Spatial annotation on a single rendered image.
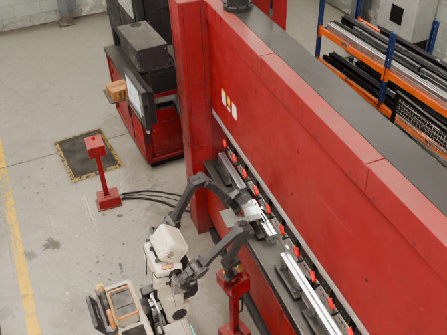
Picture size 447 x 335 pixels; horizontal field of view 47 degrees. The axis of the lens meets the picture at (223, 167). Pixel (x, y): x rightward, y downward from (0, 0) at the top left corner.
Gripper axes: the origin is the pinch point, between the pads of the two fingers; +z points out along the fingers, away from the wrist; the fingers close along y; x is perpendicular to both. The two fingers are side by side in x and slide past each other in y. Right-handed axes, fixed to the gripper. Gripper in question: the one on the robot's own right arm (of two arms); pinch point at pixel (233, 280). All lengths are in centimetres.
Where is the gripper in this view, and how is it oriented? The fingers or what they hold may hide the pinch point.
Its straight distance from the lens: 360.7
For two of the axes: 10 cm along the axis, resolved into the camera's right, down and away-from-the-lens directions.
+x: -5.7, -5.0, 6.5
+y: 7.9, -5.6, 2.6
